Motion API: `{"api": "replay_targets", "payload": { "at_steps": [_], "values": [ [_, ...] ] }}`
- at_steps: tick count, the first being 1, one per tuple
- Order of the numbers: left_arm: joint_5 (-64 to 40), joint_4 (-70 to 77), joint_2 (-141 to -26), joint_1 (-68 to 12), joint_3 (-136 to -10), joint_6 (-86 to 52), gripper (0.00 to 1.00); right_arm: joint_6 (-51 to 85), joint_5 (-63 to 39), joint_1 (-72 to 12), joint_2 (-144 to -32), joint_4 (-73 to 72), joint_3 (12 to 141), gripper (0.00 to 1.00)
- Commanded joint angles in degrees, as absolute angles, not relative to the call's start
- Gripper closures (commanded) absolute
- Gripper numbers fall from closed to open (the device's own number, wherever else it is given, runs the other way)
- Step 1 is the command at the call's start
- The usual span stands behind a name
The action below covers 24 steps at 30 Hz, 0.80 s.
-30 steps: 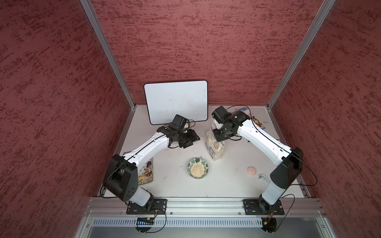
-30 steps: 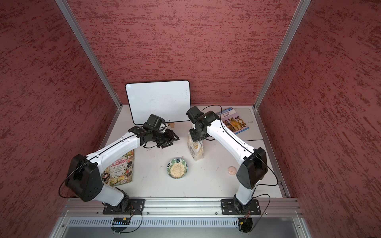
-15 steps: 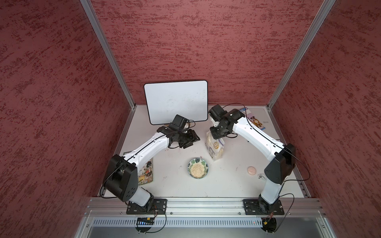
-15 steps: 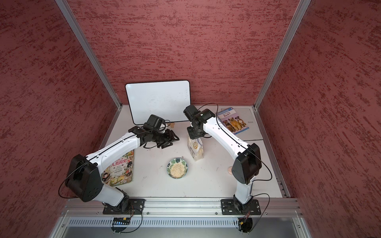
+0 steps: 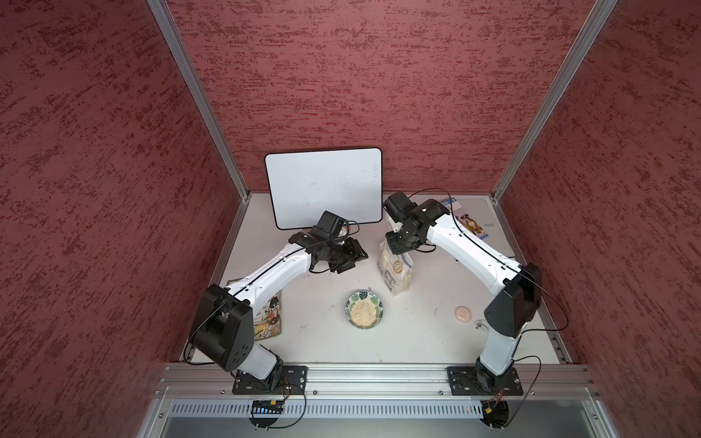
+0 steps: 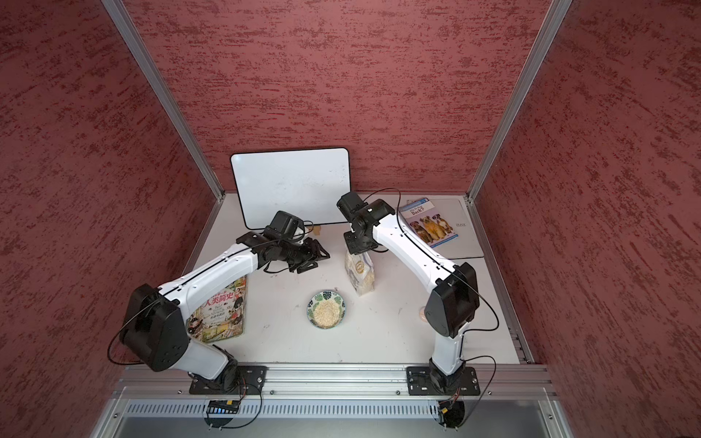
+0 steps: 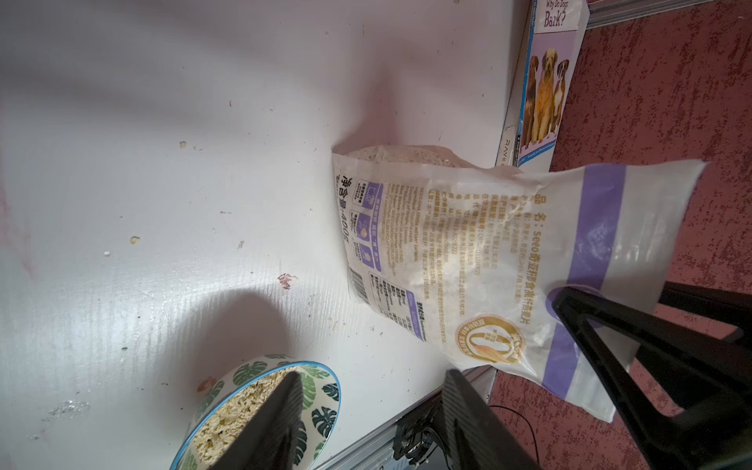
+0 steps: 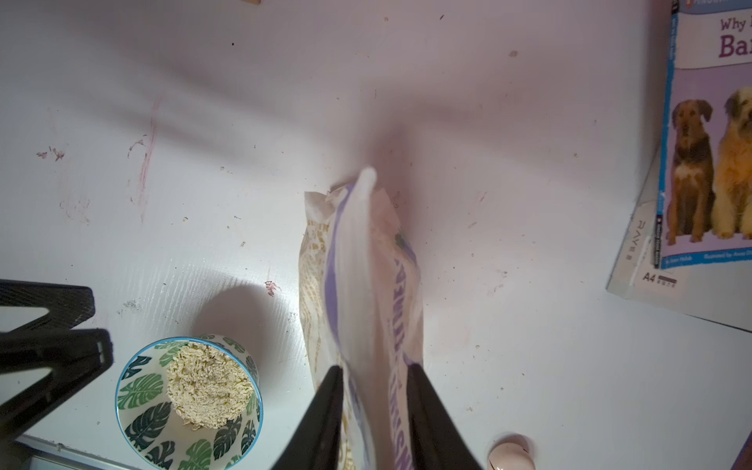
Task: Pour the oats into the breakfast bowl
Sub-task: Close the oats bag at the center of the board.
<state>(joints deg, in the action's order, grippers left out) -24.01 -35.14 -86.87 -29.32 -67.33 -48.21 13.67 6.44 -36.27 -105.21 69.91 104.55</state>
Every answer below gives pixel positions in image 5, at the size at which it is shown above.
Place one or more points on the corner aluminium post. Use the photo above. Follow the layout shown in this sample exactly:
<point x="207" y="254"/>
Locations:
<point x="591" y="28"/>
<point x="175" y="42"/>

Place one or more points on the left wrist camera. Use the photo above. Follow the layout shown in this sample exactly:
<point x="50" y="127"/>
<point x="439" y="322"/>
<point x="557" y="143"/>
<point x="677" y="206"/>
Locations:
<point x="329" y="226"/>

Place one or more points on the clear oats bag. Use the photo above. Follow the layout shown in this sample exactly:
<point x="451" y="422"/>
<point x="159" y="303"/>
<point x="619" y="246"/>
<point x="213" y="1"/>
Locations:
<point x="395" y="270"/>

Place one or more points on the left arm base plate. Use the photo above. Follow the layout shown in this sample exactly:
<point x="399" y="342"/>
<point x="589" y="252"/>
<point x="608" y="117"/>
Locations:
<point x="292" y="381"/>

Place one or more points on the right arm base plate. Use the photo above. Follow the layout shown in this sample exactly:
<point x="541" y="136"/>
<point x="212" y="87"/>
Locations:
<point x="478" y="381"/>

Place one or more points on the white dry-erase board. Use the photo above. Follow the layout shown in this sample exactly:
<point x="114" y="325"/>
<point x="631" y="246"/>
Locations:
<point x="303" y="186"/>

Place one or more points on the left corner aluminium post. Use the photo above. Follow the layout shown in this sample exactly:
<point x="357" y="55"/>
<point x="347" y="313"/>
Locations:
<point x="175" y="42"/>

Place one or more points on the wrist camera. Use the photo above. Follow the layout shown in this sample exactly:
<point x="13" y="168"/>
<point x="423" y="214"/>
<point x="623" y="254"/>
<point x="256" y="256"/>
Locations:
<point x="329" y="226"/>
<point x="398" y="206"/>

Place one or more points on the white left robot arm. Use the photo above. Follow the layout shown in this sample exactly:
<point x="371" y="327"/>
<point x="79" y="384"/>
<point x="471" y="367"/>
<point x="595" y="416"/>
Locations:
<point x="224" y="328"/>

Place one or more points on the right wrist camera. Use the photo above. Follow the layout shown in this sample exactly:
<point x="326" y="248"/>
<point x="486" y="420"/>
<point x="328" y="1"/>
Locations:
<point x="398" y="206"/>

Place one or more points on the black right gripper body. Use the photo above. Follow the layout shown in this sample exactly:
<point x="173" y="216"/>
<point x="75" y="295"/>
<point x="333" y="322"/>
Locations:
<point x="403" y="239"/>

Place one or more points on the round pink lid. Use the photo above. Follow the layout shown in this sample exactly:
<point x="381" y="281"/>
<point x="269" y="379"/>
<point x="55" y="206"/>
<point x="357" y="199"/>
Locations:
<point x="463" y="314"/>

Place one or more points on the green leaf pattern bowl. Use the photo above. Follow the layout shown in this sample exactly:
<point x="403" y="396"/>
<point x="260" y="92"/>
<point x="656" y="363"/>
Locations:
<point x="364" y="309"/>

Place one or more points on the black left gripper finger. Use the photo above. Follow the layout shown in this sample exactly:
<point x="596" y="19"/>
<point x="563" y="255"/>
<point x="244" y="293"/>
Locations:
<point x="358" y="253"/>
<point x="345" y="266"/>

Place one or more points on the dog picture book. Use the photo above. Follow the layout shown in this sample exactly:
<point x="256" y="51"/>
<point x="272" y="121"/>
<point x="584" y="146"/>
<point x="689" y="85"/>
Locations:
<point x="462" y="215"/>

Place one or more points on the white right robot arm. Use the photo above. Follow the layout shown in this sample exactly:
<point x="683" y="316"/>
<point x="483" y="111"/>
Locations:
<point x="515" y="288"/>

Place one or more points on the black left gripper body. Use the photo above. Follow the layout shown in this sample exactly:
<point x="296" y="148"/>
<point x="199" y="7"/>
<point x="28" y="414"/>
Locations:
<point x="340" y="253"/>

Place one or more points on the aluminium front rail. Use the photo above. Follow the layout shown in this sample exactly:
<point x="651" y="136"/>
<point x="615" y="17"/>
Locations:
<point x="368" y="391"/>

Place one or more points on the colourful picture book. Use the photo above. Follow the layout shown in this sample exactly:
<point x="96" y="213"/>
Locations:
<point x="268" y="319"/>

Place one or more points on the right corner aluminium post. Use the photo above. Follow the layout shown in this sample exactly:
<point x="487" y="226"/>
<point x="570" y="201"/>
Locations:
<point x="591" y="28"/>

